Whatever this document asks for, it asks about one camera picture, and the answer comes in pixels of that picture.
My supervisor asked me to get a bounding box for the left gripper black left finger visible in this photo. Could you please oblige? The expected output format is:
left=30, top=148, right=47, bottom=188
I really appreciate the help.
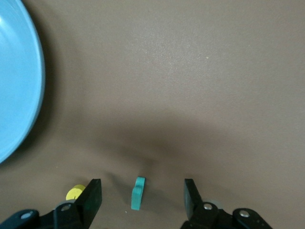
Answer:
left=0, top=178, right=103, bottom=229

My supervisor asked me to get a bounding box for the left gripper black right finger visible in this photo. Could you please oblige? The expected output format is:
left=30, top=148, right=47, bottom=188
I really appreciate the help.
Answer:
left=180, top=178, right=278, bottom=229

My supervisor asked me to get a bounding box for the yellow foam letter s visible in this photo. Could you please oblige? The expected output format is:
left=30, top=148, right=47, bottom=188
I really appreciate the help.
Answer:
left=66, top=184, right=87, bottom=201

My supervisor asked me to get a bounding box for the teal foam letter y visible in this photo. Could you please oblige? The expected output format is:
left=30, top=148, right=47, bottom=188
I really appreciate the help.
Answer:
left=130, top=176, right=146, bottom=211

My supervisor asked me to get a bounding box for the brown table cover mat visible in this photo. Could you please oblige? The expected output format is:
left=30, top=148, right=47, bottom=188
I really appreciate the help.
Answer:
left=0, top=0, right=305, bottom=229

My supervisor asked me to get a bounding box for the blue round plate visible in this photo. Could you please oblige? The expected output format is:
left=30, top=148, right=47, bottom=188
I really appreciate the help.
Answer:
left=0, top=0, right=46, bottom=164

